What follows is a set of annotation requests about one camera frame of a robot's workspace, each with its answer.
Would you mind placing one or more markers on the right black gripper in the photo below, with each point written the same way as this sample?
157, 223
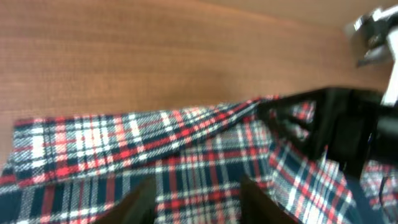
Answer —
351, 126

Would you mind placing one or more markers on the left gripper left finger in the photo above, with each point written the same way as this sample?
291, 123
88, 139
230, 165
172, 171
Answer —
138, 207

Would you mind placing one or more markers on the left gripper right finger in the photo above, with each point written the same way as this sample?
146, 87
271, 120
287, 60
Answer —
257, 207

